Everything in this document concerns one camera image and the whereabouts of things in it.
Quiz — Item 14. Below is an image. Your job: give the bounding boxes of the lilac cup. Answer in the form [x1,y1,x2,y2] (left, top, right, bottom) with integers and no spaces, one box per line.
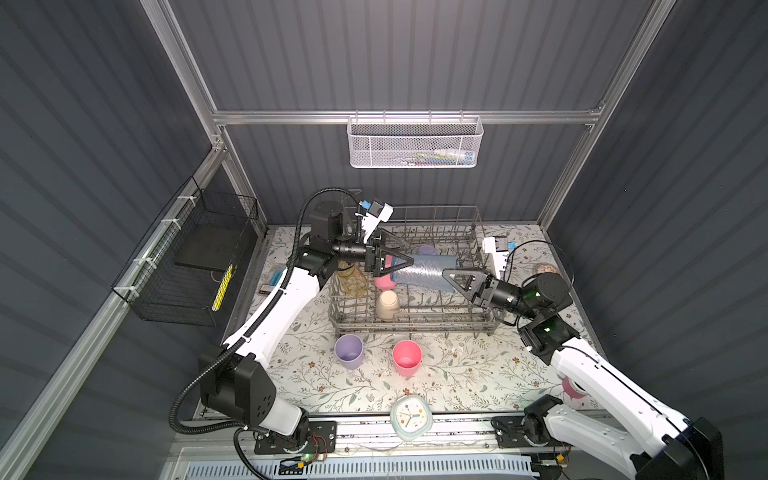
[334,334,364,370]
[417,245,439,256]

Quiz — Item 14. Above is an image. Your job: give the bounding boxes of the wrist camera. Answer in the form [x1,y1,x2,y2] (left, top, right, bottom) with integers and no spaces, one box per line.
[358,199,394,244]
[482,236,516,280]

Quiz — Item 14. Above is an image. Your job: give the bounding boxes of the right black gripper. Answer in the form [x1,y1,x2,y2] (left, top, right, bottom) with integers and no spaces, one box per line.
[443,269,536,324]

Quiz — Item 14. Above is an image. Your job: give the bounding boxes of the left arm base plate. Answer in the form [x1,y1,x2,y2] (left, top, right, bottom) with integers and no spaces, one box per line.
[253,419,338,455]

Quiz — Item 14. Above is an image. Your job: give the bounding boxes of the white mint clock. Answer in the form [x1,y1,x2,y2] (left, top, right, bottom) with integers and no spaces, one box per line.
[390,395,433,442]

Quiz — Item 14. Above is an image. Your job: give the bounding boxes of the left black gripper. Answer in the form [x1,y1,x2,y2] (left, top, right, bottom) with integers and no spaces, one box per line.
[330,228,412,281]

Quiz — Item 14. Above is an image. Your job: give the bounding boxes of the small patterned dish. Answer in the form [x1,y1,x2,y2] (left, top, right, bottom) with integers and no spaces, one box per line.
[535,263,559,274]

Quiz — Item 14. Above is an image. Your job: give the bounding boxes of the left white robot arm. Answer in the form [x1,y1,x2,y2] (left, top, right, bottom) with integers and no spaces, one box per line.
[168,189,413,441]

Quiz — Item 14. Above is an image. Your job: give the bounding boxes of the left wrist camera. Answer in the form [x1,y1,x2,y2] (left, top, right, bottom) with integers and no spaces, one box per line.
[358,199,394,244]

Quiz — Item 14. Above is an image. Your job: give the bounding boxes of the black wire wall basket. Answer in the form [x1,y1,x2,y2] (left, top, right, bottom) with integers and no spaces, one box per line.
[113,180,267,327]

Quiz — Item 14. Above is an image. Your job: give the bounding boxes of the coloured marker pack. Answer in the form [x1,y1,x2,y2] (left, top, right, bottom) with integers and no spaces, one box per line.
[258,269,285,295]

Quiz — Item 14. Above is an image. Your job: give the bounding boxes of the pink tape roll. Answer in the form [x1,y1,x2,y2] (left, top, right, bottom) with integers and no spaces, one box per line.
[562,376,588,399]

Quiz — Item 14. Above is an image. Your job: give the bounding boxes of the items in white basket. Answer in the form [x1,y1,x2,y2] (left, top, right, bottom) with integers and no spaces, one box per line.
[395,148,476,168]

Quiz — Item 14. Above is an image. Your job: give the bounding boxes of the white mesh wall basket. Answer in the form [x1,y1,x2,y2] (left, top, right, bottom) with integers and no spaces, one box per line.
[346,115,484,169]

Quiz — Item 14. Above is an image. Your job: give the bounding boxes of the pink cup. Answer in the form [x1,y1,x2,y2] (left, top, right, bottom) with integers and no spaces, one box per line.
[374,274,397,291]
[392,340,423,377]

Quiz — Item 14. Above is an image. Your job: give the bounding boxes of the grey wire dish rack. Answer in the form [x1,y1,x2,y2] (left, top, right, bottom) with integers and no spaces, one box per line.
[327,205,504,335]

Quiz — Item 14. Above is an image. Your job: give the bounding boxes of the lilac cup front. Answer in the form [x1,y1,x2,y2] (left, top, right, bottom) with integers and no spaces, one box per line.
[417,245,439,256]

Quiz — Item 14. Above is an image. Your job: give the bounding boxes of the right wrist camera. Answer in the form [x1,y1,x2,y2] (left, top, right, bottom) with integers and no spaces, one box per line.
[482,236,516,280]

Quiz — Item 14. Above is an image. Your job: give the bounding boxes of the clear amber glass cup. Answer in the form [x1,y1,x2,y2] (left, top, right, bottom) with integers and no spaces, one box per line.
[336,261,368,299]

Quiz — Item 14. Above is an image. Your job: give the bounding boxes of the clear blue cup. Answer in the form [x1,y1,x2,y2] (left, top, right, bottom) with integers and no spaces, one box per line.
[391,254,458,293]

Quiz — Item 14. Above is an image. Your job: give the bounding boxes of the beige cup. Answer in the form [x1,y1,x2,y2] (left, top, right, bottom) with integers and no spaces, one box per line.
[375,290,400,320]

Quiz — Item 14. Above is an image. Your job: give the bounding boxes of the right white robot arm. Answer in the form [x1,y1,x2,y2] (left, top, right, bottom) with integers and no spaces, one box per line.
[442,269,725,479]

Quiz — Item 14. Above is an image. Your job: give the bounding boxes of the lilac cup left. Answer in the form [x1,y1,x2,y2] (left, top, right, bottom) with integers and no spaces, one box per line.
[334,334,364,370]

